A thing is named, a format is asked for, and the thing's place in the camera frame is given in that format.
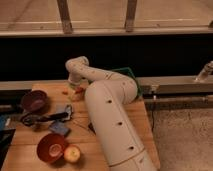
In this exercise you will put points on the red bowl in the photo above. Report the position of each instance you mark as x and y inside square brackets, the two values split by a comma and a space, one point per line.
[51, 148]

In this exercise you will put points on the black remote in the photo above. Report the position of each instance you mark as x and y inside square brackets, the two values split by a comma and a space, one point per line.
[90, 126]

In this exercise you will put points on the black handled tool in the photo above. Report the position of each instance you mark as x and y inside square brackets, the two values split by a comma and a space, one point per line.
[30, 120]

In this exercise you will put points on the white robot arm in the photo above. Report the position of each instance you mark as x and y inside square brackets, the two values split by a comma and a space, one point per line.
[105, 98]

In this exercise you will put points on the apple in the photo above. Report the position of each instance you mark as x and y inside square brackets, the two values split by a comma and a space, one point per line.
[72, 154]

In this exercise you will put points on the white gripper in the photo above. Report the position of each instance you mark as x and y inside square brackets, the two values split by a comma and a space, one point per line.
[76, 79]

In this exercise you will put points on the red pepper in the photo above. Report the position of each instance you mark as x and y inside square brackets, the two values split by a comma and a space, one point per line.
[72, 91]

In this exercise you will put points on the purple bowl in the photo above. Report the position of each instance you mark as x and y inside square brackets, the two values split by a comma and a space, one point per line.
[34, 100]

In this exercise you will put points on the green plastic tray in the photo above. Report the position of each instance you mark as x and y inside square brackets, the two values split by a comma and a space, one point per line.
[128, 72]

